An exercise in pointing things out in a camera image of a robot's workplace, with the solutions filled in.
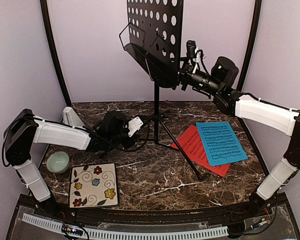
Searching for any white slotted cable duct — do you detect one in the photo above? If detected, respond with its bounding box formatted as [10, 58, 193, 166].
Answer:
[21, 213, 229, 240]

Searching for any black frame post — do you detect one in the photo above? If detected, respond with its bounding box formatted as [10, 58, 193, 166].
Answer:
[39, 0, 72, 107]
[236, 0, 262, 91]

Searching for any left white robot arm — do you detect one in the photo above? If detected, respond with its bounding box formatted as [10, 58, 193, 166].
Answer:
[1, 108, 146, 218]

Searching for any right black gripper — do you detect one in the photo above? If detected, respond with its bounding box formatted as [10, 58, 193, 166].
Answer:
[157, 57, 224, 96]

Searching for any white metronome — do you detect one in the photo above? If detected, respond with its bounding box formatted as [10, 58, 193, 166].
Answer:
[62, 106, 84, 127]

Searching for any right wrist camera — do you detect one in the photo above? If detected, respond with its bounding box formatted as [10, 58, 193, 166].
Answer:
[186, 40, 197, 59]

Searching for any pale green ceramic bowl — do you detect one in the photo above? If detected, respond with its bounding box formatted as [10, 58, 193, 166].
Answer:
[46, 151, 70, 174]

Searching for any black perforated music stand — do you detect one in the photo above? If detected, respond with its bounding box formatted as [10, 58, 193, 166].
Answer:
[122, 0, 203, 181]

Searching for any blue sheet music page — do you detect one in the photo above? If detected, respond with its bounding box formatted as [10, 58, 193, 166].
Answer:
[196, 121, 248, 167]

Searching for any left black frame post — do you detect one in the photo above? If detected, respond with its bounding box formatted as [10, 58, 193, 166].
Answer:
[39, 0, 72, 107]

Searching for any red sheet music page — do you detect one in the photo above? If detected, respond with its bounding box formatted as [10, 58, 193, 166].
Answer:
[177, 125, 231, 177]

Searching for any square floral ceramic plate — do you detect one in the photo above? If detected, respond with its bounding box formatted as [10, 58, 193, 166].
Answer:
[68, 162, 119, 209]

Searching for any right black frame post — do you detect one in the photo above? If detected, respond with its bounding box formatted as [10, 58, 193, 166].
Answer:
[236, 0, 262, 91]

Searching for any small green circuit board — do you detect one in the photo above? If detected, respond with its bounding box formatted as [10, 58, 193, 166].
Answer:
[61, 224, 84, 238]

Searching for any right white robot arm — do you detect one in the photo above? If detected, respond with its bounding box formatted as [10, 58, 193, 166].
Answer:
[178, 56, 300, 217]

